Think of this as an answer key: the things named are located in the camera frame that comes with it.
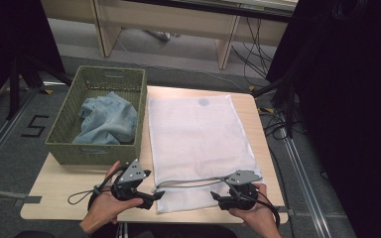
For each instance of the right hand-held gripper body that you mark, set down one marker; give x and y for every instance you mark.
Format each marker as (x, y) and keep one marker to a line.
(243, 178)

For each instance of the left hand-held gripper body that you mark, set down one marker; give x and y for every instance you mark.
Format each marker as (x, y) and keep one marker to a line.
(131, 173)

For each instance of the green woven basket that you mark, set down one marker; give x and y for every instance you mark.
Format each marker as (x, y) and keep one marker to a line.
(112, 155)

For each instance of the white mesh laundry bag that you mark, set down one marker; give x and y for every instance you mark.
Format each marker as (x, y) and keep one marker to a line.
(191, 139)

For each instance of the light blue denim jeans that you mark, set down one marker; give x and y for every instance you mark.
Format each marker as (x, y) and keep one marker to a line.
(109, 119)

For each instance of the person's right hand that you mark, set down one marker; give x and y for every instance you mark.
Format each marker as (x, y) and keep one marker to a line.
(258, 214)

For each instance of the person's left hand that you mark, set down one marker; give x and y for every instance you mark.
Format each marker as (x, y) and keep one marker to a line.
(104, 208)

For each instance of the metal table leg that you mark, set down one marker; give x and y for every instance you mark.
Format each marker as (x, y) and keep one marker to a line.
(122, 230)

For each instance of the grey tape strip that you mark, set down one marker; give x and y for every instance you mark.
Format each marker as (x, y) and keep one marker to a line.
(283, 210)
(28, 200)

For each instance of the yellow tape piece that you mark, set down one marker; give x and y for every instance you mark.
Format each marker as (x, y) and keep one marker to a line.
(268, 110)
(251, 88)
(48, 91)

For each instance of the black tripod stand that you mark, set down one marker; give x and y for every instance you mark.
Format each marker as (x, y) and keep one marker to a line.
(289, 109)
(13, 92)

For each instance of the black curtain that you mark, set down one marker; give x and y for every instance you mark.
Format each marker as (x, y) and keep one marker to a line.
(344, 99)
(6, 33)

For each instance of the white power strip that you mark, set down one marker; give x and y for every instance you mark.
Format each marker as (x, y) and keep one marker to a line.
(160, 35)

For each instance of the metal floor rail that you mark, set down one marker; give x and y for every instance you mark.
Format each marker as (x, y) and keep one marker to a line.
(306, 185)
(5, 132)

